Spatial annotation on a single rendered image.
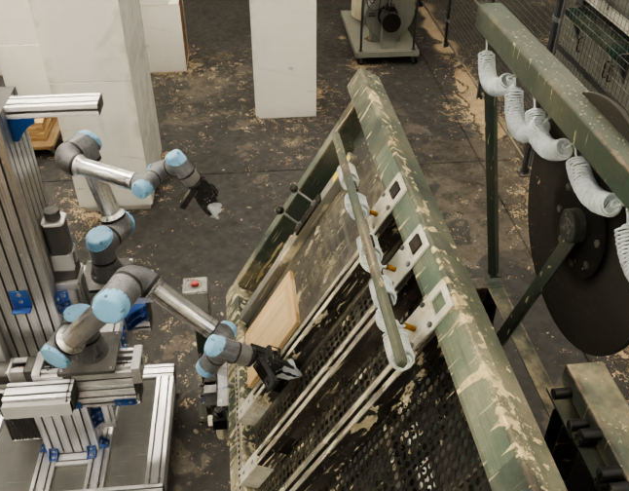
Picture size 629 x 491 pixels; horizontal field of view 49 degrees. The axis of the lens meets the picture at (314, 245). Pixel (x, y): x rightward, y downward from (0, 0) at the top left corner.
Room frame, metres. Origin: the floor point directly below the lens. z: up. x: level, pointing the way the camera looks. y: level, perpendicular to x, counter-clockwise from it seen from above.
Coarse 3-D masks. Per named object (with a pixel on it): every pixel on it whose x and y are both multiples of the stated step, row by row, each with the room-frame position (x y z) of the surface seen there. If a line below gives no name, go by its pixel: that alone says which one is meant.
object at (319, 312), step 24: (384, 192) 1.83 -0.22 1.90; (384, 216) 1.75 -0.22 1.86; (384, 240) 1.77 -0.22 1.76; (336, 288) 1.76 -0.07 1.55; (360, 288) 1.76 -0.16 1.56; (312, 312) 1.79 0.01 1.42; (336, 312) 1.75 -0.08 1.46; (312, 336) 1.74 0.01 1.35; (240, 408) 1.75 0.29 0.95; (264, 408) 1.72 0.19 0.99
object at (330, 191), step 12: (336, 180) 2.34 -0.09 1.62; (324, 192) 2.36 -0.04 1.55; (336, 192) 2.34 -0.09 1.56; (324, 204) 2.33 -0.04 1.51; (312, 216) 2.33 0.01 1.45; (312, 228) 2.33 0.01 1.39; (300, 240) 2.32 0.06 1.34; (288, 252) 2.32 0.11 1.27; (276, 264) 2.33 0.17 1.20; (276, 276) 2.31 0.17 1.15; (264, 288) 2.30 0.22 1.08; (252, 300) 2.31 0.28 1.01; (240, 312) 2.34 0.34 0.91; (252, 312) 2.30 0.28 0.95
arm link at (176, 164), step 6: (174, 150) 2.47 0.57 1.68; (168, 156) 2.44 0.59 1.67; (174, 156) 2.42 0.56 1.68; (180, 156) 2.43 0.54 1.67; (168, 162) 2.42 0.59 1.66; (174, 162) 2.41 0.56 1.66; (180, 162) 2.42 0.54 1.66; (186, 162) 2.44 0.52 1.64; (168, 168) 2.43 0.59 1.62; (174, 168) 2.42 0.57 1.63; (180, 168) 2.42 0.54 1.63; (186, 168) 2.43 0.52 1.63; (192, 168) 2.45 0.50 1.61; (174, 174) 2.44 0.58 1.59; (180, 174) 2.42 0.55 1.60; (186, 174) 2.42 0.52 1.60
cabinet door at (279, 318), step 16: (288, 272) 2.23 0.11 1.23; (288, 288) 2.14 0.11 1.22; (272, 304) 2.18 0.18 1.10; (288, 304) 2.06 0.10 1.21; (256, 320) 2.21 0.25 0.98; (272, 320) 2.10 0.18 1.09; (288, 320) 1.98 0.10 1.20; (256, 336) 2.12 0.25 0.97; (272, 336) 2.01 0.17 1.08; (288, 336) 1.93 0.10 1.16
